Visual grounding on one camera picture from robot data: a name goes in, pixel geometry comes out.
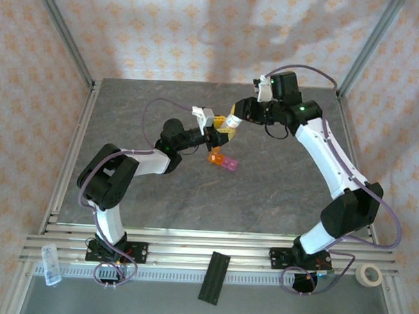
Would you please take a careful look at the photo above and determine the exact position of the white pill bottle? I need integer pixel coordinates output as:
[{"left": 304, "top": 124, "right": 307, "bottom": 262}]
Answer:
[{"left": 224, "top": 112, "right": 244, "bottom": 131}]

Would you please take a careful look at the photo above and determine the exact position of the orange pink pill organizer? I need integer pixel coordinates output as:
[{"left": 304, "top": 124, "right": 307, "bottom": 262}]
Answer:
[{"left": 206, "top": 145, "right": 240, "bottom": 172}]

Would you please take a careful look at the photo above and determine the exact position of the black slotted bar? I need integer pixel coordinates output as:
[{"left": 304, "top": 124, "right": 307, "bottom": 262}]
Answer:
[{"left": 197, "top": 251, "right": 232, "bottom": 306}]

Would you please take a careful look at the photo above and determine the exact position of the grey metal panel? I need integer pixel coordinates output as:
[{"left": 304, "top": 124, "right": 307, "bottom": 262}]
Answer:
[{"left": 17, "top": 273, "right": 395, "bottom": 314}]

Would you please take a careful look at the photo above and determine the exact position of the clear plastic package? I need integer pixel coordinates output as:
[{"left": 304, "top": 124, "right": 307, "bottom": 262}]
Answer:
[{"left": 39, "top": 242, "right": 64, "bottom": 288}]

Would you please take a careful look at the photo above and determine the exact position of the white tape roll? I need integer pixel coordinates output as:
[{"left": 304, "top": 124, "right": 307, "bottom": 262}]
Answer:
[{"left": 355, "top": 263, "right": 384, "bottom": 290}]

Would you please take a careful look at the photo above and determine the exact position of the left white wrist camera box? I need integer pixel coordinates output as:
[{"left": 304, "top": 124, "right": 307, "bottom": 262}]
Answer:
[{"left": 190, "top": 106, "right": 217, "bottom": 137}]

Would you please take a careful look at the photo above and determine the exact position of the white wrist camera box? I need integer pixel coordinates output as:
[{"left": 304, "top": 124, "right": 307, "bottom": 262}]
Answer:
[
  {"left": 252, "top": 73, "right": 274, "bottom": 104},
  {"left": 190, "top": 106, "right": 217, "bottom": 137}
]

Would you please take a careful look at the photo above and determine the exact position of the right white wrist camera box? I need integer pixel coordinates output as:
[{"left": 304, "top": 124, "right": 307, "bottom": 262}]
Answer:
[{"left": 252, "top": 73, "right": 274, "bottom": 104}]

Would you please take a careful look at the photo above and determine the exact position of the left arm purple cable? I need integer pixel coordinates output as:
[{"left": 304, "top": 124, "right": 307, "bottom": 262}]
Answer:
[{"left": 74, "top": 94, "right": 202, "bottom": 291}]

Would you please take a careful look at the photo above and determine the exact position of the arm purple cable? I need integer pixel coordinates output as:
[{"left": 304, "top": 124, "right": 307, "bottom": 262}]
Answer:
[
  {"left": 74, "top": 94, "right": 202, "bottom": 291},
  {"left": 257, "top": 64, "right": 410, "bottom": 300}
]

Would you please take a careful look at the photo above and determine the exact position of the right aluminium side rail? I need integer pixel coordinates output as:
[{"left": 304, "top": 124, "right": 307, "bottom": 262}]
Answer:
[{"left": 330, "top": 94, "right": 386, "bottom": 248}]

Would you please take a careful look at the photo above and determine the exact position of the aluminium side rail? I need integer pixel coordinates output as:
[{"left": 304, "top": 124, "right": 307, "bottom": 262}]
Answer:
[
  {"left": 330, "top": 94, "right": 386, "bottom": 248},
  {"left": 38, "top": 77, "right": 103, "bottom": 237}
]

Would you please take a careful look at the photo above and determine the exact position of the left aluminium side rail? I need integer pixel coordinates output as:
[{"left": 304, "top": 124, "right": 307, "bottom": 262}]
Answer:
[{"left": 38, "top": 77, "right": 103, "bottom": 237}]

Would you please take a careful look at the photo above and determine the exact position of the right aluminium frame post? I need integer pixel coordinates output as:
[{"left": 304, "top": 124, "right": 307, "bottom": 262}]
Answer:
[{"left": 336, "top": 0, "right": 409, "bottom": 104}]

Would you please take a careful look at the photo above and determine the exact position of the aluminium frame post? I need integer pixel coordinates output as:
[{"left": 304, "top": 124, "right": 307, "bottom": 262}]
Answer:
[
  {"left": 336, "top": 0, "right": 409, "bottom": 104},
  {"left": 26, "top": 0, "right": 99, "bottom": 90}
]

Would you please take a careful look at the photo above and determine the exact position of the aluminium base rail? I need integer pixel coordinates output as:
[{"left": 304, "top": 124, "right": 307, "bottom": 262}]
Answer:
[{"left": 19, "top": 220, "right": 401, "bottom": 280}]

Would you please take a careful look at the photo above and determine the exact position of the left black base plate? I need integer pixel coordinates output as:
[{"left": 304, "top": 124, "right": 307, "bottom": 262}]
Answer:
[{"left": 85, "top": 238, "right": 149, "bottom": 265}]

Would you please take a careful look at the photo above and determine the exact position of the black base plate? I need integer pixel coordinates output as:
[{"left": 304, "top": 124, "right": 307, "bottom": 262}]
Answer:
[
  {"left": 268, "top": 246, "right": 333, "bottom": 273},
  {"left": 85, "top": 238, "right": 149, "bottom": 265}
]

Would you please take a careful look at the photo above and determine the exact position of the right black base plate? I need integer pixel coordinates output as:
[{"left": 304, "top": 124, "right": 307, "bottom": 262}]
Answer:
[{"left": 268, "top": 246, "right": 333, "bottom": 273}]

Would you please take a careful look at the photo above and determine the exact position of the grey slotted cable duct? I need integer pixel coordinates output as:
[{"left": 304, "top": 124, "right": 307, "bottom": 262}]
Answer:
[{"left": 33, "top": 262, "right": 388, "bottom": 293}]

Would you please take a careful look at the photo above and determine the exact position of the left aluminium frame post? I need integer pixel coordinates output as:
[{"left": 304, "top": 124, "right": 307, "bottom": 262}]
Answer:
[{"left": 26, "top": 0, "right": 99, "bottom": 90}]

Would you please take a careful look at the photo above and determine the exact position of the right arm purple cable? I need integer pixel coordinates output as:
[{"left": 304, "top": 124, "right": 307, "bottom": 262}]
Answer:
[{"left": 257, "top": 64, "right": 410, "bottom": 300}]

